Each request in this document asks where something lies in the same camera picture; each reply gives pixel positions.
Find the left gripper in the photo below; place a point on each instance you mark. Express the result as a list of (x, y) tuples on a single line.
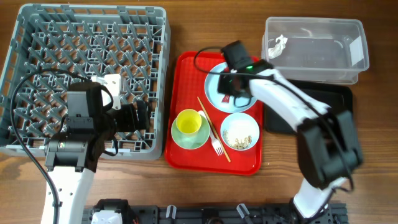
[(130, 122)]

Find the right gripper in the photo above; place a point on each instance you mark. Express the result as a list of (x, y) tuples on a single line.
[(222, 88)]

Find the red sauce packet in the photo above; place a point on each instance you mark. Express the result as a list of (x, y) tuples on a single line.
[(225, 99)]

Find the light blue bowl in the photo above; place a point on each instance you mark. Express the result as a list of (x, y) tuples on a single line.
[(244, 123)]

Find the white napkin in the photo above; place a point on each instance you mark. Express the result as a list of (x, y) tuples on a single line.
[(280, 44)]

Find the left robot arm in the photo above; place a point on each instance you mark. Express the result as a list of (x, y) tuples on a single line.
[(72, 156)]

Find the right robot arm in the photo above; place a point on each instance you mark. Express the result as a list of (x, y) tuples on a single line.
[(328, 147)]

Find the grey dishwasher rack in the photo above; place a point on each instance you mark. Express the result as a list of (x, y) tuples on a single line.
[(51, 41)]

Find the light blue plate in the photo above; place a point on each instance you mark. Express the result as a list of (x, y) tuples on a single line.
[(232, 105)]

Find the wooden chopstick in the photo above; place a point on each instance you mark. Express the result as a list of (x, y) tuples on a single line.
[(214, 130)]

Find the yellow cup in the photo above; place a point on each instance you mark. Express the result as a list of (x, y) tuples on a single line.
[(188, 121)]

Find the red plastic tray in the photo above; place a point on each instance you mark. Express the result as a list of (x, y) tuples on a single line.
[(188, 92)]

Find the green saucer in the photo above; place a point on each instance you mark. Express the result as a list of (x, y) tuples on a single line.
[(191, 142)]

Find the food scraps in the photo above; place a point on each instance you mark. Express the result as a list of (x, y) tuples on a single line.
[(236, 139)]

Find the white plastic fork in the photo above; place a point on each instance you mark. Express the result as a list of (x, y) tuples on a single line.
[(214, 141)]

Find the clear plastic bin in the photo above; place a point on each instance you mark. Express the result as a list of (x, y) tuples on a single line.
[(324, 50)]

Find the black plastic tray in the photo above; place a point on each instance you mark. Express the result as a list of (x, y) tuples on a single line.
[(336, 96)]

